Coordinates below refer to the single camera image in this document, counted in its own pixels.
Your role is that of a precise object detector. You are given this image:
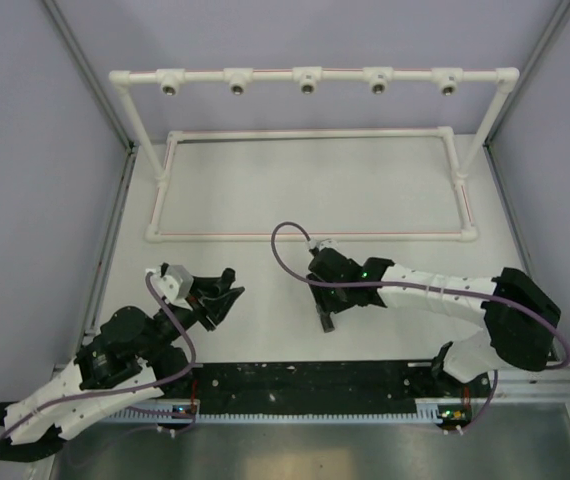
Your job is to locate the left aluminium frame post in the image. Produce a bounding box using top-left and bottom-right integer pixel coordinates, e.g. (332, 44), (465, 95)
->
(39, 0), (137, 353)

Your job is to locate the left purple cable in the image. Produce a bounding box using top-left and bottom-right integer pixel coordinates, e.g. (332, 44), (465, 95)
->
(0, 269), (197, 444)

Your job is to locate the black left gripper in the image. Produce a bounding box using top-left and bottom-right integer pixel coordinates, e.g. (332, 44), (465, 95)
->
(142, 276), (245, 361)

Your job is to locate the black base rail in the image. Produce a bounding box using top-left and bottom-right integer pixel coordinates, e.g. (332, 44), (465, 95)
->
(165, 361), (472, 416)

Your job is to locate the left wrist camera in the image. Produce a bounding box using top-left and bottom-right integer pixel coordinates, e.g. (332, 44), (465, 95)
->
(156, 263), (194, 305)

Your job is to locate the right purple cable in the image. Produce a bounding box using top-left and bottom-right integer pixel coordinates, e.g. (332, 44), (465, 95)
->
(270, 221), (570, 371)

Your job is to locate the white PVC pipe frame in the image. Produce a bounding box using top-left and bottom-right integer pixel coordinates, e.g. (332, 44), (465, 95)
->
(109, 66), (520, 243)

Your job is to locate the grey slotted cable duct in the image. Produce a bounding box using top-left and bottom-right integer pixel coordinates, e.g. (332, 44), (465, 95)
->
(104, 401), (471, 429)

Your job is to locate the aluminium frame post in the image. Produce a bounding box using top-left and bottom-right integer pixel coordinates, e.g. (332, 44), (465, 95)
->
(39, 0), (137, 353)
(490, 9), (570, 341)

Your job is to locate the right aluminium frame post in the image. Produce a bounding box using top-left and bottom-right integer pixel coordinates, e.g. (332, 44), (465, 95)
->
(490, 9), (570, 341)

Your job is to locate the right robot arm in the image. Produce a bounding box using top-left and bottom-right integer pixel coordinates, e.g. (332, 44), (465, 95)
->
(306, 247), (561, 396)

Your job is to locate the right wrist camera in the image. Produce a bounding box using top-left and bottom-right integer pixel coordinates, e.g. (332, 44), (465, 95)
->
(306, 238), (338, 256)

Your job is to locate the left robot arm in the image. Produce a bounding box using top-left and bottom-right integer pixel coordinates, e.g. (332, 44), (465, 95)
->
(0, 263), (244, 463)

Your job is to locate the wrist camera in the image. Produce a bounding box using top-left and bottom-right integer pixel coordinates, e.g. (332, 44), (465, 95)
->
(306, 238), (338, 256)
(156, 263), (194, 305)

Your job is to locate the purple cable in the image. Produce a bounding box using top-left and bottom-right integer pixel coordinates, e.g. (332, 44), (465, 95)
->
(0, 269), (197, 444)
(270, 221), (570, 371)

